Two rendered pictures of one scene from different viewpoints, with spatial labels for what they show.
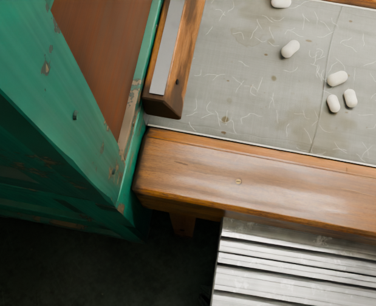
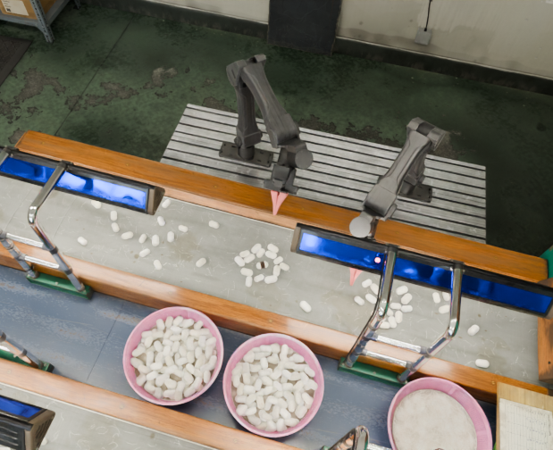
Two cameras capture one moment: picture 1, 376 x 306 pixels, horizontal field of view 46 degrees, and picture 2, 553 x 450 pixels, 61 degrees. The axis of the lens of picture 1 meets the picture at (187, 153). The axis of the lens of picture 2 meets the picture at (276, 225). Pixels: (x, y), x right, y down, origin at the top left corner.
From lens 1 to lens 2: 1.34 m
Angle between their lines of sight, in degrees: 48
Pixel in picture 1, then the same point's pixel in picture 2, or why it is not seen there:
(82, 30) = not seen: outside the picture
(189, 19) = (550, 326)
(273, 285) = (457, 228)
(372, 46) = (421, 329)
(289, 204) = (469, 245)
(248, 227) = not seen: hidden behind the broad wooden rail
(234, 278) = (476, 233)
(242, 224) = not seen: hidden behind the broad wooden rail
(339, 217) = (444, 237)
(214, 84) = (513, 315)
